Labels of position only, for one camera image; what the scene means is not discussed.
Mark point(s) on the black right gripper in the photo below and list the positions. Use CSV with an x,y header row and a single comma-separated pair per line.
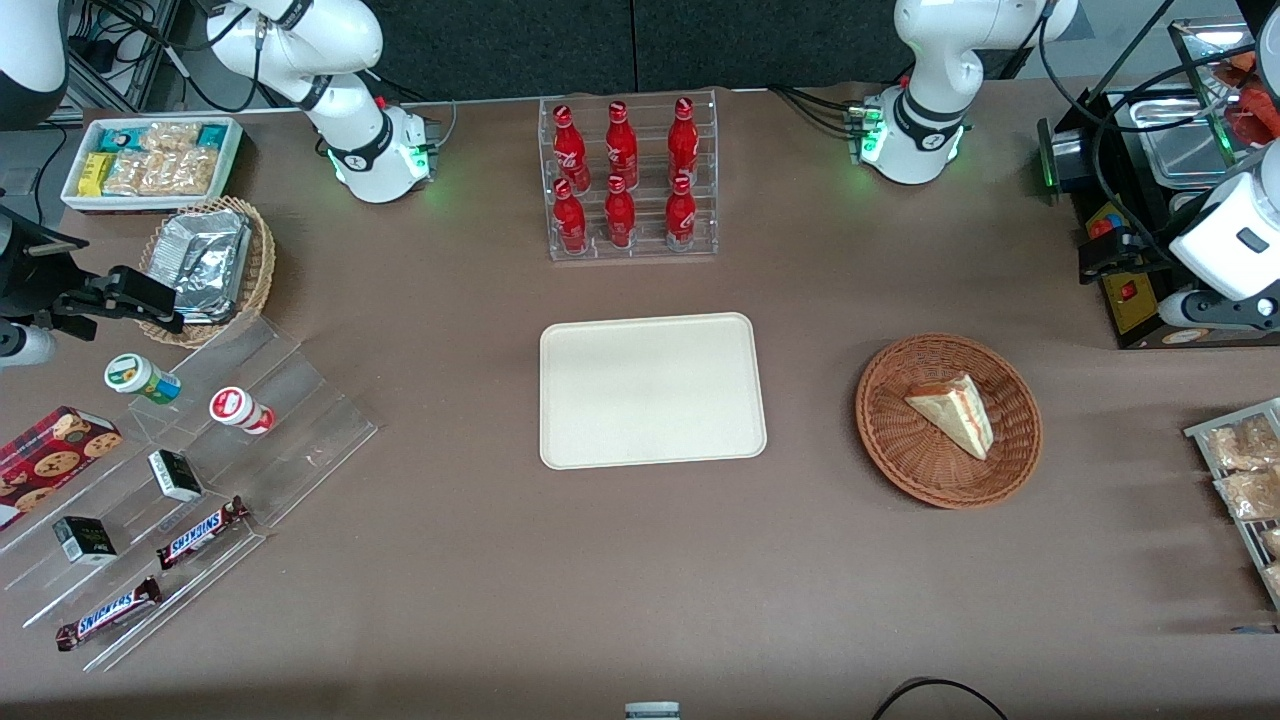
x,y
28,281

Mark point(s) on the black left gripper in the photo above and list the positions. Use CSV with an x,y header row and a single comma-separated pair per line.
x,y
1135,249

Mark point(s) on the triangular sandwich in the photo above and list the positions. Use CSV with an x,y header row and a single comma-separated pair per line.
x,y
955,405

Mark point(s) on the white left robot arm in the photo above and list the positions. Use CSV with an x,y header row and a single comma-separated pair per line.
x,y
920,100

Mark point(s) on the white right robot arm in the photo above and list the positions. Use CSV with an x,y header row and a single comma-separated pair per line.
x,y
350,120

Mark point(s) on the tan wicker basket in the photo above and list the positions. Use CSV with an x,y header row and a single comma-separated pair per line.
x,y
263,270

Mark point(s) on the grey metal snack tray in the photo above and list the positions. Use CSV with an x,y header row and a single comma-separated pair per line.
x,y
1200,432

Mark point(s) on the brown wicker basket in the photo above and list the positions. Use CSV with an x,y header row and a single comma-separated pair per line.
x,y
900,445

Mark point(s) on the cream plastic tray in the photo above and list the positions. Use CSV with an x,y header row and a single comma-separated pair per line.
x,y
650,400

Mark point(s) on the black food display machine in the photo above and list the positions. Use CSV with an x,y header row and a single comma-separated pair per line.
x,y
1130,315

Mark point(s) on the green lid yogurt cup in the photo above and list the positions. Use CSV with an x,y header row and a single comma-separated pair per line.
x,y
130,373

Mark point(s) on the silver foil packet stack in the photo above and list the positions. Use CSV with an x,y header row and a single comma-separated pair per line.
x,y
205,260

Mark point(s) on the white plastic snack bin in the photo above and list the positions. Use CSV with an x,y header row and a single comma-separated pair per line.
x,y
70,192

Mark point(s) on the yellow snack packet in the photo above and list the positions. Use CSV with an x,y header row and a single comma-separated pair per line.
x,y
93,175

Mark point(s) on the clear bag of crackers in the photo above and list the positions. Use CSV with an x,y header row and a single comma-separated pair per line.
x,y
132,173
190,172
170,137

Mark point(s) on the stainless steel pan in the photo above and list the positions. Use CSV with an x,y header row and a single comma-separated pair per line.
x,y
1185,140

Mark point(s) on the red lid yogurt cup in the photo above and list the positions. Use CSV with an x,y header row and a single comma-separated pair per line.
x,y
232,405

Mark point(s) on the red plaid cookie box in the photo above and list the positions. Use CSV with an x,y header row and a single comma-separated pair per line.
x,y
50,455

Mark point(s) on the teal snack packet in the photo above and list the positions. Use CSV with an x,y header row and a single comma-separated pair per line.
x,y
211,136
116,138

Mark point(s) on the small black box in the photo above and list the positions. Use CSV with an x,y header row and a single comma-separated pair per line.
x,y
85,540
175,476

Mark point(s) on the clear acrylic stepped riser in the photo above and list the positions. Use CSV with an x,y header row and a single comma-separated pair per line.
x,y
130,520
300,440

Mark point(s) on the clear bag of pastries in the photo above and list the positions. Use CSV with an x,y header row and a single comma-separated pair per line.
x,y
1240,445
1250,495
1272,543

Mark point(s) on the Snickers chocolate bar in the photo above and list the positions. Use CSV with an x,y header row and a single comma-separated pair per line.
x,y
108,614
200,532

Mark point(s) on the red cola bottle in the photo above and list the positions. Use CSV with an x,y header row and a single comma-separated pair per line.
x,y
621,145
568,150
681,216
570,220
683,140
620,217

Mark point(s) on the clear acrylic bottle rack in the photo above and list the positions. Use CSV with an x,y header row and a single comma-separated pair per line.
x,y
650,253

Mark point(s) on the small grey white device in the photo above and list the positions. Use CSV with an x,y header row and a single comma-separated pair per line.
x,y
652,711

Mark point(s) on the aluminium frame profile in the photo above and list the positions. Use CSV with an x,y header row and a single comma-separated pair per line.
x,y
140,70

